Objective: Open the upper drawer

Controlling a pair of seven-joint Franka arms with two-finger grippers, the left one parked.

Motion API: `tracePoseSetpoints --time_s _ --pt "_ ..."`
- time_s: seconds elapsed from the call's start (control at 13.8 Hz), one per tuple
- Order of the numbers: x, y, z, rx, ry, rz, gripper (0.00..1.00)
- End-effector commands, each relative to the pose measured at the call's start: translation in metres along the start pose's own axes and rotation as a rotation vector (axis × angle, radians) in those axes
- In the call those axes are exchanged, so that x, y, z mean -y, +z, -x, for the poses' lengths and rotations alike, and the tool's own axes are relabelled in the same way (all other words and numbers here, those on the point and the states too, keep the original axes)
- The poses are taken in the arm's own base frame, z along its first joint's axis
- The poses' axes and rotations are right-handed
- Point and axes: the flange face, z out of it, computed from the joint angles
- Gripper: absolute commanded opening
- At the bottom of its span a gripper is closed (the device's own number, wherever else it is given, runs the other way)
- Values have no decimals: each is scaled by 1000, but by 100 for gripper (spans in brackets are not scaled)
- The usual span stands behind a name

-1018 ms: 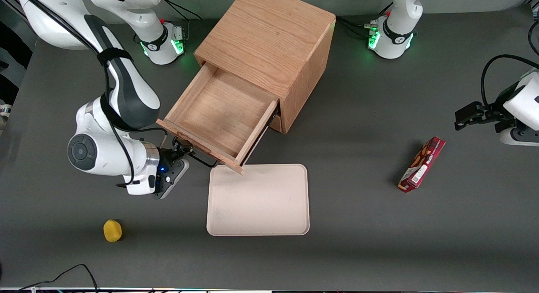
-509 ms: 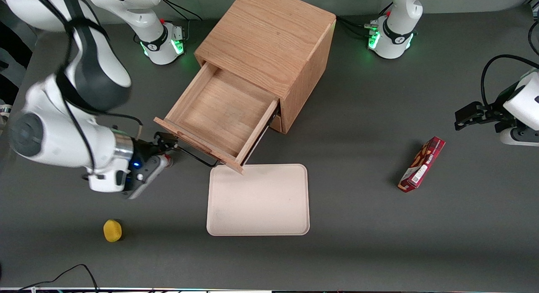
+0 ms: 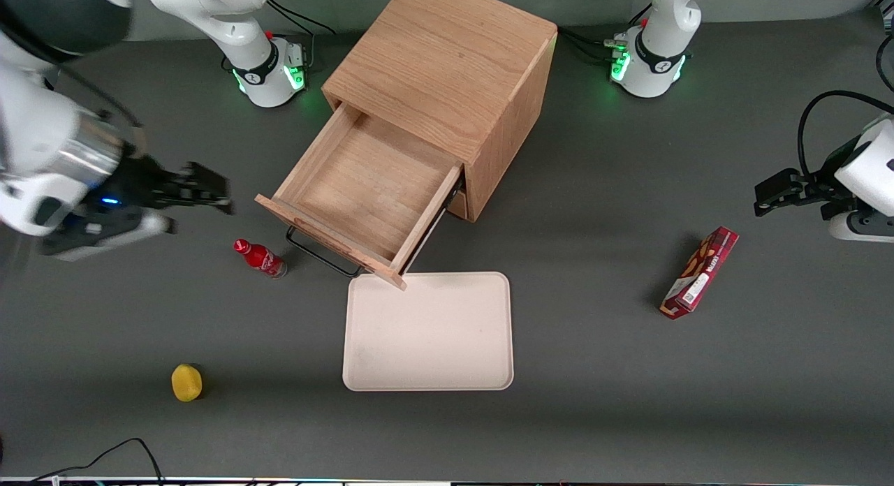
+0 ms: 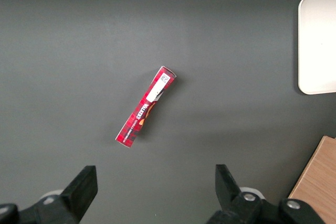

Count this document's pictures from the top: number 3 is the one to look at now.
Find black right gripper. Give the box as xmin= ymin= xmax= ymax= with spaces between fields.
xmin=82 ymin=154 xmax=236 ymax=225

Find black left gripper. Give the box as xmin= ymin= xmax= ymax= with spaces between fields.
xmin=754 ymin=135 xmax=869 ymax=220

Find black metal drawer handle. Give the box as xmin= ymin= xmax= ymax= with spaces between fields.
xmin=286 ymin=224 xmax=365 ymax=279

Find wooden drawer cabinet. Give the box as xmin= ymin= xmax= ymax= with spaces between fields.
xmin=321 ymin=0 xmax=559 ymax=223

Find small red soda bottle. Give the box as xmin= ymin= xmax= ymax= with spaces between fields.
xmin=233 ymin=238 xmax=288 ymax=280

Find red cookie box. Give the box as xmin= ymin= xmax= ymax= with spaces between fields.
xmin=659 ymin=226 xmax=740 ymax=321

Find yellow lemon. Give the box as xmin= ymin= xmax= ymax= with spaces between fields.
xmin=171 ymin=363 xmax=204 ymax=403

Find beige plastic tray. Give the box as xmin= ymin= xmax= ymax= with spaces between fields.
xmin=342 ymin=271 xmax=515 ymax=392

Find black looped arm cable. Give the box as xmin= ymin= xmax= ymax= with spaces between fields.
xmin=798 ymin=89 xmax=894 ymax=181

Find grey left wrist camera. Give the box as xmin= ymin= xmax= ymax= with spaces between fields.
xmin=828 ymin=209 xmax=894 ymax=244

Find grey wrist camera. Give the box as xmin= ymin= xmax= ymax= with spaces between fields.
xmin=38 ymin=208 xmax=177 ymax=263
xmin=828 ymin=209 xmax=894 ymax=244

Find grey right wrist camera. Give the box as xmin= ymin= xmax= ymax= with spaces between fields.
xmin=38 ymin=208 xmax=177 ymax=263

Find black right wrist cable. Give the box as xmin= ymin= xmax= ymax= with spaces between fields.
xmin=42 ymin=66 xmax=147 ymax=159

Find black cable at edge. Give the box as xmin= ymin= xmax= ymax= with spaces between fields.
xmin=876 ymin=32 xmax=894 ymax=93

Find black right arm base cable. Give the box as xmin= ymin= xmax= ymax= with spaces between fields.
xmin=267 ymin=0 xmax=337 ymax=71

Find black left arm base cables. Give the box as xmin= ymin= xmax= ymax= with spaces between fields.
xmin=557 ymin=4 xmax=654 ymax=64

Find thin black floor cable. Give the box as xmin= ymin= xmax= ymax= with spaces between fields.
xmin=28 ymin=438 xmax=166 ymax=484

